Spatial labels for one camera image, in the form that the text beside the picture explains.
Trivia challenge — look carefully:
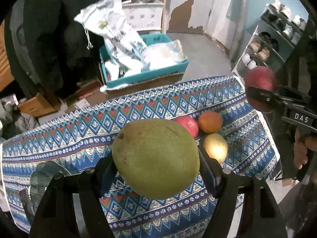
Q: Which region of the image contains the white printed plastic bag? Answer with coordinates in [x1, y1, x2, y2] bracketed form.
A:
[74, 0, 147, 80]

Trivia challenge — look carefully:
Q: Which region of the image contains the green glass fruit bowl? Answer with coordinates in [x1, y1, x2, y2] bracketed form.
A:
[29, 161, 71, 213]

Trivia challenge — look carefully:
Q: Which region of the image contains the grey shoe rack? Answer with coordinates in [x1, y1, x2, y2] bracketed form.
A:
[232, 0, 306, 79]

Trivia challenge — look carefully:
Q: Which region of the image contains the yellow green pear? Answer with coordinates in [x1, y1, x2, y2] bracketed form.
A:
[203, 133, 228, 163]

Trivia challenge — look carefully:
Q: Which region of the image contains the dark red apple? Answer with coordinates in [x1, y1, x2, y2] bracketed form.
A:
[244, 66, 278, 113]

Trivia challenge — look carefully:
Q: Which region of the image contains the right hand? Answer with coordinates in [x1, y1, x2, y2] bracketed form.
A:
[294, 127, 317, 169]

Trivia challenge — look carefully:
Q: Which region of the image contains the green apple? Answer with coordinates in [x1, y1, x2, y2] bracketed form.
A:
[112, 119, 200, 200]

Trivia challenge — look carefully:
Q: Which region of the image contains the white drawer cabinet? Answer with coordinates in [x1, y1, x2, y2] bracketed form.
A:
[122, 0, 164, 31]

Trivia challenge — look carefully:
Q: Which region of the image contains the large orange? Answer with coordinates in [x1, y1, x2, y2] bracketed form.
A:
[198, 111, 222, 134]

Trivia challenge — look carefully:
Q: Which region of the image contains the patterned blue tablecloth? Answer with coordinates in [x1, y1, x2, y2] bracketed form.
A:
[1, 76, 280, 237]

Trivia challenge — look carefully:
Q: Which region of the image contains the black hanging jacket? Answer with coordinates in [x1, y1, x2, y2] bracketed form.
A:
[1, 0, 103, 99]

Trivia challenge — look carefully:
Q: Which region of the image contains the teal cardboard box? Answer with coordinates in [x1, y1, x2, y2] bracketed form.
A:
[99, 33, 189, 90]

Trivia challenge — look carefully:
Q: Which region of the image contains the bright red apple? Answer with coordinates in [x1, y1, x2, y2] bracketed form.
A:
[174, 116, 199, 139]

